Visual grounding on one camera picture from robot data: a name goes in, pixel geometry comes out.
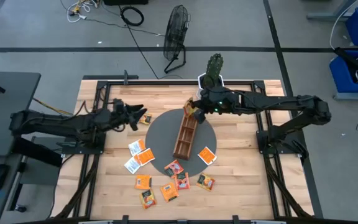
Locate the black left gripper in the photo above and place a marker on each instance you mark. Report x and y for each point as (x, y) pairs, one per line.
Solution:
(117, 119)

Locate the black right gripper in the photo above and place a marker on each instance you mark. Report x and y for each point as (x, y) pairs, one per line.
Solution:
(216, 99)

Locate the yellow fruit-print tea packet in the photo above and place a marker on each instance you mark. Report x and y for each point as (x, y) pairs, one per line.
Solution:
(188, 109)
(148, 199)
(145, 118)
(205, 182)

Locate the white and orange tea packet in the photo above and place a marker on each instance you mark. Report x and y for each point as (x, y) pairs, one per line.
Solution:
(207, 155)
(131, 166)
(145, 156)
(137, 147)

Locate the orange tea packet with barcode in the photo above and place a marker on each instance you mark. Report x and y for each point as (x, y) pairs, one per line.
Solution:
(169, 192)
(143, 182)

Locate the red tea packet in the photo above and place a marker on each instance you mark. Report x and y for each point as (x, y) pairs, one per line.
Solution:
(182, 181)
(173, 168)

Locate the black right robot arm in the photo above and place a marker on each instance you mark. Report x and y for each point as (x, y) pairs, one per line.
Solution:
(275, 102)

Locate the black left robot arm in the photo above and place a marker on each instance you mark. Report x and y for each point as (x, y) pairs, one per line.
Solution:
(57, 124)

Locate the brown wooden tea organizer box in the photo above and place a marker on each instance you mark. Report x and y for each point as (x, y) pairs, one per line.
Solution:
(183, 141)

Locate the green cactus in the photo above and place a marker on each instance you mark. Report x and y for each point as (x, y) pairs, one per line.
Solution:
(213, 70)

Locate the grey round woven mat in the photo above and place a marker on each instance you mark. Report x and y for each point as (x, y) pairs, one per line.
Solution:
(163, 137)

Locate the black rear bar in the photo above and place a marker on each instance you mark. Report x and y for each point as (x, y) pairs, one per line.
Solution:
(104, 76)

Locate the black floor fan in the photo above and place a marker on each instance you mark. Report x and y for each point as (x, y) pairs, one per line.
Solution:
(176, 31)

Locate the black case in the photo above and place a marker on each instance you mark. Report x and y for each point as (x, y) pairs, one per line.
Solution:
(126, 2)

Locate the dark grey desk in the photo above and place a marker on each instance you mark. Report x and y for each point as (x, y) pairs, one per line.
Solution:
(11, 93)

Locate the black caster wheel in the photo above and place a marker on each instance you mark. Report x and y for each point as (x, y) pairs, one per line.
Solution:
(20, 208)

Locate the grey platform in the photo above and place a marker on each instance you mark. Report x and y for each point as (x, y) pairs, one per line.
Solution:
(353, 96)

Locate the black folded stand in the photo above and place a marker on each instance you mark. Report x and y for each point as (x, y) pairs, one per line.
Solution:
(348, 59)

